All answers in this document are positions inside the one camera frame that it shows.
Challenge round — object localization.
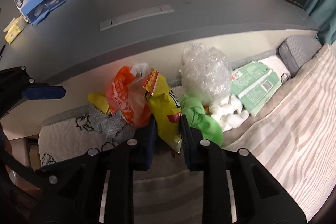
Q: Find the yellow chips bag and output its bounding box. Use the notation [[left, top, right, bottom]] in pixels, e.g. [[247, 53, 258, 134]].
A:
[[88, 68, 182, 152]]

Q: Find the white floral bed sheet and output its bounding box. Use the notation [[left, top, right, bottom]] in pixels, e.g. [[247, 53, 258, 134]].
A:
[[38, 55, 291, 166]]

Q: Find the yellow tissue pack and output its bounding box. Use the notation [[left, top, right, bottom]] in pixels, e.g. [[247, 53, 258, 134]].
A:
[[3, 15, 27, 44]]

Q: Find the orange plastic bag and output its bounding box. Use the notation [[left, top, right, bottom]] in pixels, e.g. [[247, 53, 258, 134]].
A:
[[105, 63, 151, 128]]

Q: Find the striped beige duvet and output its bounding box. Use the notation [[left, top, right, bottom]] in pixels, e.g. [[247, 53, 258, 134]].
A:
[[223, 45, 335, 219]]

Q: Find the green plastic wrapper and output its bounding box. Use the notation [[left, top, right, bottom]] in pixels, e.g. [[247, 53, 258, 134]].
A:
[[180, 94, 223, 146]]

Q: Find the grey bedside desk shelf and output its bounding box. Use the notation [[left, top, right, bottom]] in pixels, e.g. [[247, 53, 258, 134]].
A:
[[1, 0, 318, 84]]

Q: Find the green white wipes pack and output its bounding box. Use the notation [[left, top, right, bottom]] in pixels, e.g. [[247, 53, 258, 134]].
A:
[[231, 61, 282, 117]]

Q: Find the clear bubble wrap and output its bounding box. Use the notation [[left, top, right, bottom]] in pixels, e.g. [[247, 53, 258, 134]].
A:
[[180, 42, 232, 105]]

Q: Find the grey mesh pillow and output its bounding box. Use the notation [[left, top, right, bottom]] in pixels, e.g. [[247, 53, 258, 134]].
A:
[[278, 35, 321, 77]]

